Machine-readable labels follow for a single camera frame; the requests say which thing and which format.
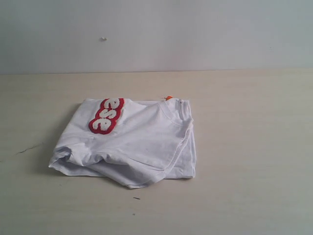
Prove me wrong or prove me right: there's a white t-shirt red lettering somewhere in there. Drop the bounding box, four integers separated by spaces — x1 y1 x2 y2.
48 98 196 188

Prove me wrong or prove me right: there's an orange neck label tag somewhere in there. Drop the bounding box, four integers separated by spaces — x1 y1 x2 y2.
164 95 173 101

